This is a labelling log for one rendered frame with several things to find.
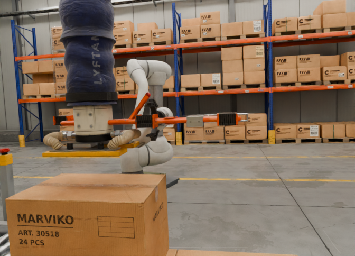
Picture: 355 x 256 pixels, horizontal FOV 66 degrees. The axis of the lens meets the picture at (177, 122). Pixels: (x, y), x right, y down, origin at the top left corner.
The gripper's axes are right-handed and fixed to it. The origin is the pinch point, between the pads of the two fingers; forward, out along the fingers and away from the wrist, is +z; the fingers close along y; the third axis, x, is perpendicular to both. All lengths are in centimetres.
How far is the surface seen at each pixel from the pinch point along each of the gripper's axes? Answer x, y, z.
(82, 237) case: 25, 44, 20
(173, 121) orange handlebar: -11.5, 0.5, 3.2
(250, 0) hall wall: -147, -324, -833
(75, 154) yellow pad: 28.0, 11.9, 14.5
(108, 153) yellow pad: 13.8, 11.6, 14.6
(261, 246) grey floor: -65, 124, -125
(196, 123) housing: -21.2, 1.5, 3.4
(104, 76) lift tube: 17.1, -20.0, 5.3
